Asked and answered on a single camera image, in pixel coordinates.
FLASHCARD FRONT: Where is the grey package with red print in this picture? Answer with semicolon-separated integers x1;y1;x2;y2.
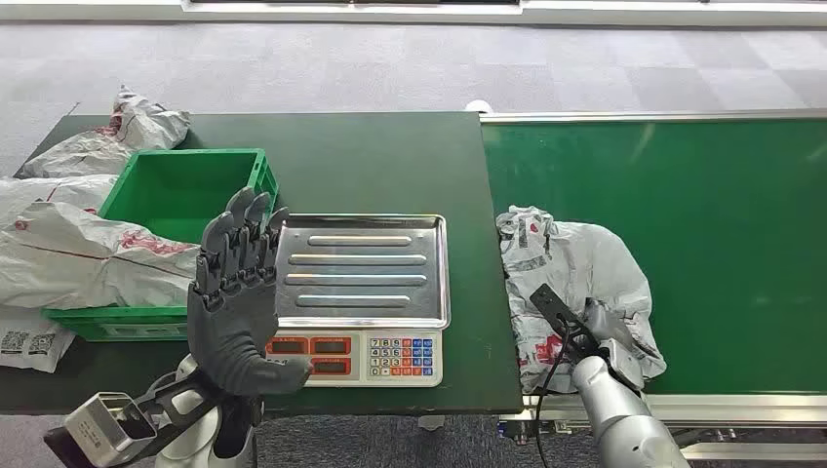
0;201;203;311

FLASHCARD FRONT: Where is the grey courier package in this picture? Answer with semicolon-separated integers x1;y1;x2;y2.
0;174;119;231
495;205;668;396

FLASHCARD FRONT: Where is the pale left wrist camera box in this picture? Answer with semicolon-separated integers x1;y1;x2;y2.
43;374;221;468

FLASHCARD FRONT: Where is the grey crumpled package red tape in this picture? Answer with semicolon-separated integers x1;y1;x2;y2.
19;85;192;180

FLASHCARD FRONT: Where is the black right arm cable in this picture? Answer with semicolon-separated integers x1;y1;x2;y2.
533;323;577;468

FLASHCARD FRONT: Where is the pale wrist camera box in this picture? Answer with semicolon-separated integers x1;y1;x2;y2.
530;284;646;391
43;374;221;468

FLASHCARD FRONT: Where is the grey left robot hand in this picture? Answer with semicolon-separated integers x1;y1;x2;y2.
187;187;312;397

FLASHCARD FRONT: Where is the white package with QR codes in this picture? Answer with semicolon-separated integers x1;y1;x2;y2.
0;305;77;375

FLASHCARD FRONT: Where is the steel tray electronic scale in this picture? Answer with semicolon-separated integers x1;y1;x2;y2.
266;214;453;389

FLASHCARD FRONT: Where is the white wall trim strip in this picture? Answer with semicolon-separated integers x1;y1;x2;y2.
0;0;827;28

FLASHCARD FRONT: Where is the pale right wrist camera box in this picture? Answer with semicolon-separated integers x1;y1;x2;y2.
530;284;646;391

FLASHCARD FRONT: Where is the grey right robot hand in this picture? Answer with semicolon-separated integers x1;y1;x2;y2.
583;299;639;354

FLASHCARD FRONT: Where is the green belt conveyor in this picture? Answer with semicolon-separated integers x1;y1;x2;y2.
480;108;827;462

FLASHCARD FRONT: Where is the green plastic basket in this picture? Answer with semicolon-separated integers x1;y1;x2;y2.
41;148;281;343

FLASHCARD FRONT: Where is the flat grey courier package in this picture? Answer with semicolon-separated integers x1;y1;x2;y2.
0;174;119;231

